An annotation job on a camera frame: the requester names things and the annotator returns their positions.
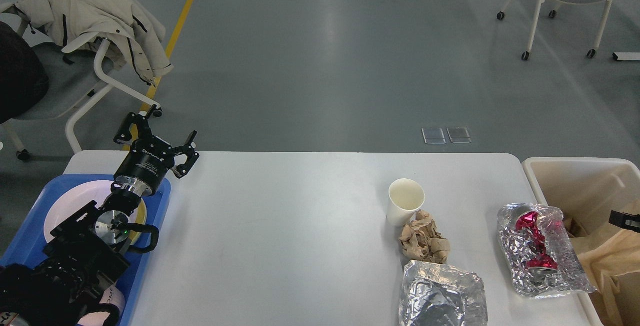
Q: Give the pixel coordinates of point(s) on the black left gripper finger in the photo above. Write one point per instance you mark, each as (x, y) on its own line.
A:
(189, 151)
(140, 121)

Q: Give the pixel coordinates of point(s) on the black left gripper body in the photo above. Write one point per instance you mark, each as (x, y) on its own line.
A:
(145, 166)

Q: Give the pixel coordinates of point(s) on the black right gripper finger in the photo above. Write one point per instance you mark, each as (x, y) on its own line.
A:
(625, 221)

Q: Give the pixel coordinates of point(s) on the brown paper sheet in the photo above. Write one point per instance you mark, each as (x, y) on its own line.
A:
(611, 259)

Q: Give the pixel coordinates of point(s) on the pink plate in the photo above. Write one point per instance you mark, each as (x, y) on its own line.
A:
(72, 200)

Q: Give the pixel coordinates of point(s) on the clear plastic wrap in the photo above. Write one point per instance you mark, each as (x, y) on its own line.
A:
(570, 276)

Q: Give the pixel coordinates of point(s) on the red foil wrapper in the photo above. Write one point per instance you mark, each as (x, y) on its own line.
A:
(527, 228)

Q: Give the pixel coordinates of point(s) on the pink ribbed mug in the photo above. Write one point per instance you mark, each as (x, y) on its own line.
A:
(113, 302)

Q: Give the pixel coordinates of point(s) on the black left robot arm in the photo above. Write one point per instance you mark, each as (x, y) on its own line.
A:
(87, 252)

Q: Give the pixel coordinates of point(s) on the white plastic bin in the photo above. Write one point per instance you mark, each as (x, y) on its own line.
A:
(585, 189)

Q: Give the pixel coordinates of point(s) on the yellow plate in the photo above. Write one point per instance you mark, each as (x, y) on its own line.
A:
(138, 216)

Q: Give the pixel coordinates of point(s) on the white chair left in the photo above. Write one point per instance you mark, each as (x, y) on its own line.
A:
(79, 79)

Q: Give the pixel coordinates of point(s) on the black bag on chair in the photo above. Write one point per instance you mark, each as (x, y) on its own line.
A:
(23, 79)

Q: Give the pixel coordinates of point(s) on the blue plastic tray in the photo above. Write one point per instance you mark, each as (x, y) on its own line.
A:
(27, 246)

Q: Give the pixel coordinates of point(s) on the beige jacket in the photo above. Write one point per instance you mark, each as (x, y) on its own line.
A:
(135, 34)

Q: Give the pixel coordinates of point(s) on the white bar on floor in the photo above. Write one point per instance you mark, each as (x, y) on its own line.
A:
(626, 56)

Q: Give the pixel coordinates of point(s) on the right clear floor plate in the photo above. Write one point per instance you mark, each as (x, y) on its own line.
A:
(459, 134)

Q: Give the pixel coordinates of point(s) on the clear floor plate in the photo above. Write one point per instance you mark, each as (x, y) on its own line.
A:
(433, 136)
(459, 134)

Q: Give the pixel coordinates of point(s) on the crumpled brown paper ball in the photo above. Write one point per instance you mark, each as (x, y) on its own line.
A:
(421, 241)

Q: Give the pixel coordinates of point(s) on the silver foil bag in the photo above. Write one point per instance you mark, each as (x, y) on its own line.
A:
(433, 294)

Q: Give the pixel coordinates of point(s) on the left clear floor plate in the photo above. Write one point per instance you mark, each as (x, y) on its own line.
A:
(433, 136)

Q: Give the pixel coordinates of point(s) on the white paper cup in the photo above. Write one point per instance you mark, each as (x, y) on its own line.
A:
(405, 198)

